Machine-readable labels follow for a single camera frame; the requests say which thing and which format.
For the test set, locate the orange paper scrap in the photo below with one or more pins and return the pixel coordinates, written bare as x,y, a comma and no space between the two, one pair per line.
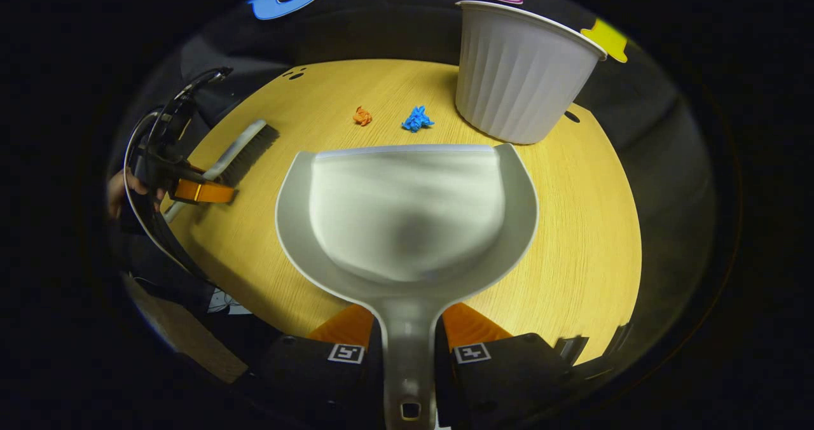
362,116

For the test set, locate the black backdrop cloth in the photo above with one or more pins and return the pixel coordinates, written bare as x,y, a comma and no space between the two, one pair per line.
381,32

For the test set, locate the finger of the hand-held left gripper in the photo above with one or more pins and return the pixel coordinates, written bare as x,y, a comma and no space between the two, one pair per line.
203,192

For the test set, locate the blue paper scrap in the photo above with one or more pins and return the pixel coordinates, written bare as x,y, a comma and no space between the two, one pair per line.
416,119

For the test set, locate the grey plastic dustpan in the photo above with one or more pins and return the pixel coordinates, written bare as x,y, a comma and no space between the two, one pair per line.
407,220

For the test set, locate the white ribbed garbage bin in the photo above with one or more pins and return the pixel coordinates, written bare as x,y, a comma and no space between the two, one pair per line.
518,80

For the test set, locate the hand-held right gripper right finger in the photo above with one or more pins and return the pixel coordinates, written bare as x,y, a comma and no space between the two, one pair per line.
509,379

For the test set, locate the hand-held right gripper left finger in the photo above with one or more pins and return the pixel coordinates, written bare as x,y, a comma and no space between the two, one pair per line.
305,373

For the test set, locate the small grey broom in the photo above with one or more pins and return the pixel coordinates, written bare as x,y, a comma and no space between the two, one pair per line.
245,150

